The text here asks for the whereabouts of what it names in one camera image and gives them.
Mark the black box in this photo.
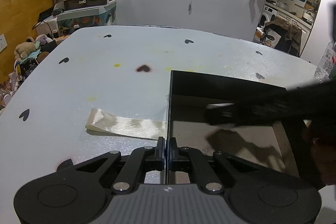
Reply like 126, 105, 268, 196
168, 71, 327, 188

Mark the cream satin ribbon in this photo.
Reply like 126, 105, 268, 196
85, 108, 167, 140

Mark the white wall socket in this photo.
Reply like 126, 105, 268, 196
0, 34, 7, 52

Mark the clear plastic water bottle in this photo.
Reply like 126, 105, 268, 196
314, 41, 336, 83

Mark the brown teddy bear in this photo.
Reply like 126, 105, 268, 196
14, 37, 37, 61

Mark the white cartoon tote bag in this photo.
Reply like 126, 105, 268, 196
260, 28, 281, 48

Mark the white washing machine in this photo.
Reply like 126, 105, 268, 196
258, 5, 277, 28

